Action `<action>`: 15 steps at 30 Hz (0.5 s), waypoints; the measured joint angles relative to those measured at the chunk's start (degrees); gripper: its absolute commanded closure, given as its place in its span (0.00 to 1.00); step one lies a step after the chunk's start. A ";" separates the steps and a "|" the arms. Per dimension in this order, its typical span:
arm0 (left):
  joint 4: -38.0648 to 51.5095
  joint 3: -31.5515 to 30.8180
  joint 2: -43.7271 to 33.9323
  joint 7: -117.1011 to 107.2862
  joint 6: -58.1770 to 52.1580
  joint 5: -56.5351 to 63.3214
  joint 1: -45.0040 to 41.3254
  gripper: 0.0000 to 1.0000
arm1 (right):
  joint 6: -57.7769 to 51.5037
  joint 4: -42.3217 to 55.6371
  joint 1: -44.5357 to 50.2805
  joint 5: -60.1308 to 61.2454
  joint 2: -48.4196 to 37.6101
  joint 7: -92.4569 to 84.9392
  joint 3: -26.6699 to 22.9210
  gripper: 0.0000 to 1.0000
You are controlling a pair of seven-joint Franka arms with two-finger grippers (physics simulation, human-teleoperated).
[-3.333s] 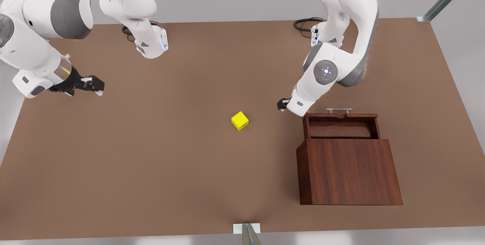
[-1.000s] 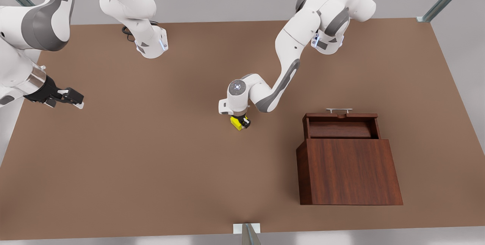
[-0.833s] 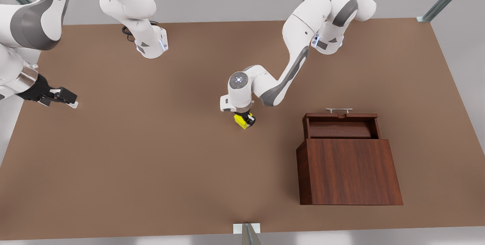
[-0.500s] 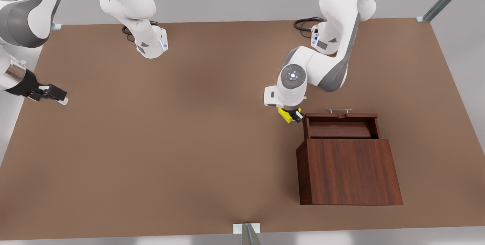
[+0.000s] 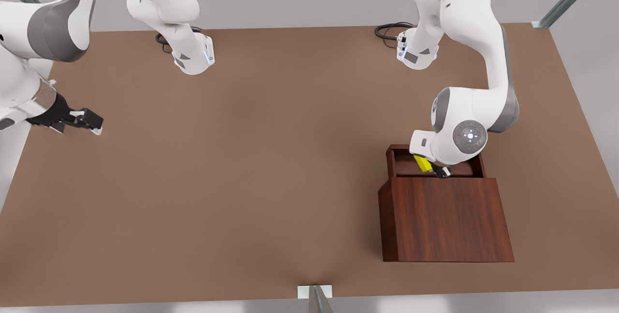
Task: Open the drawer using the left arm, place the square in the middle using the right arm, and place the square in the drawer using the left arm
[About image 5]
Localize yellow square block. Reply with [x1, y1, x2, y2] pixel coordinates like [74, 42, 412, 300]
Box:
[413, 155, 435, 174]

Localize dark wooden drawer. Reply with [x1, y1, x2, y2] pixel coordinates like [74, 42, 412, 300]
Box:
[386, 144, 486, 179]

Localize dark wooden cabinet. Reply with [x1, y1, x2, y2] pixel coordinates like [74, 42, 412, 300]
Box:
[378, 177, 515, 263]

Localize black cable loop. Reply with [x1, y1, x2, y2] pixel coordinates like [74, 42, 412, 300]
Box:
[155, 26, 204, 55]
[374, 22, 415, 50]

